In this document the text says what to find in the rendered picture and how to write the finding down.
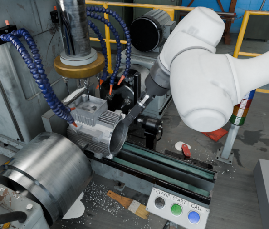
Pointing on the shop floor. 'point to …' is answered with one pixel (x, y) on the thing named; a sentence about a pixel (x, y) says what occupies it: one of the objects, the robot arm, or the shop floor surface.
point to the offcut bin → (261, 25)
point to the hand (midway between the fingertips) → (129, 117)
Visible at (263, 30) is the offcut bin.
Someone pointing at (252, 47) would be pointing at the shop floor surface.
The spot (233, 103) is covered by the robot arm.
